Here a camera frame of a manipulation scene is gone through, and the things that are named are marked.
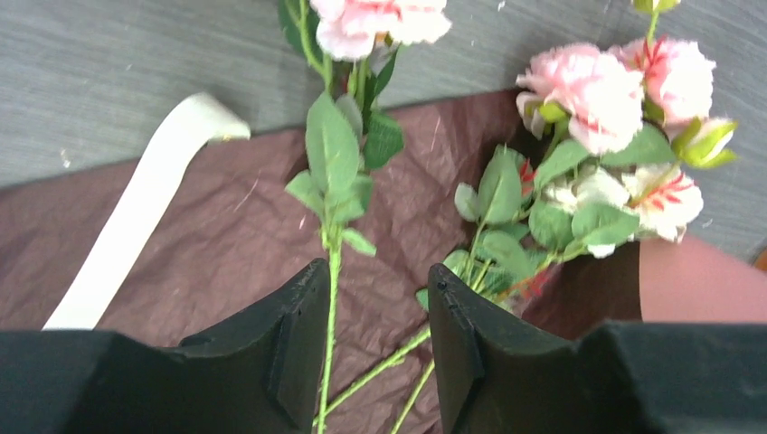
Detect short cream ribbon strip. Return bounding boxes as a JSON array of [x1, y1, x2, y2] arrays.
[[43, 92, 251, 331]]

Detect pink cylindrical vase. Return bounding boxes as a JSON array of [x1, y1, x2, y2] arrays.
[[639, 237, 766, 325]]

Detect pink white rose stems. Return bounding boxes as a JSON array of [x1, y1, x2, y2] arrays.
[[329, 1, 737, 414]]

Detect dark red wrapping paper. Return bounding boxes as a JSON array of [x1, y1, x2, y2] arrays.
[[0, 90, 642, 434]]

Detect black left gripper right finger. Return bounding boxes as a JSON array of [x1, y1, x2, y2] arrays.
[[428, 265, 648, 433]]

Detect pink rose stem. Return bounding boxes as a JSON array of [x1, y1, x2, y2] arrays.
[[278, 1, 452, 433]]

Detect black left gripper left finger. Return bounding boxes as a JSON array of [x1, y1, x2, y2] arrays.
[[65, 258, 332, 434]]

